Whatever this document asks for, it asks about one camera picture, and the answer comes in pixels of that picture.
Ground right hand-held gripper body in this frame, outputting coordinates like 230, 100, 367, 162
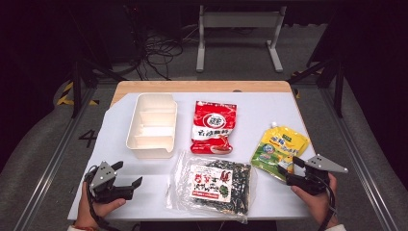
285, 153, 349, 196

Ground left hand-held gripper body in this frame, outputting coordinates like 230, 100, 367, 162
85, 161, 134, 204

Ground white divided plastic container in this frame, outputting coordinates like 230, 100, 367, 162
125, 92, 179, 160

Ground clear bag of dried seaweed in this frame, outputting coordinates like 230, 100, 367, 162
165, 150, 259, 224

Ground red seasoning packet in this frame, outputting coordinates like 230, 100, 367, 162
190, 100, 239, 156

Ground person's right hand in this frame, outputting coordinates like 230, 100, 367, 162
290, 173, 340, 230

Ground person's left hand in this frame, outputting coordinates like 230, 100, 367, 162
74, 181, 127, 230

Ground yellow spout pouch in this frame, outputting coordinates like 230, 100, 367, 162
249, 121, 311, 183

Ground white table mat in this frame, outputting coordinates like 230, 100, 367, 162
67, 91, 338, 222

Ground yellow black hazard tape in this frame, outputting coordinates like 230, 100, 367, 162
56, 81, 100, 107

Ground black metal stand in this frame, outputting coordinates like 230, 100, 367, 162
65, 8, 129, 119
287, 13, 349, 119

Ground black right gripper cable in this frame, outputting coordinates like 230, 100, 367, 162
316, 174, 339, 231

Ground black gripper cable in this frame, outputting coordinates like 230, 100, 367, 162
82, 165, 114, 231
316, 174, 339, 231

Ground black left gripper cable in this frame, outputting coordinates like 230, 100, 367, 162
82, 165, 114, 231

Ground aluminium floor rail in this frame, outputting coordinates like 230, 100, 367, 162
319, 88, 400, 231
13, 88, 97, 231

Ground bundle of black floor cables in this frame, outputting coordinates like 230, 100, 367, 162
123, 6, 186, 81

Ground white metal stand frame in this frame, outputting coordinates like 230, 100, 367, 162
195, 4, 288, 74

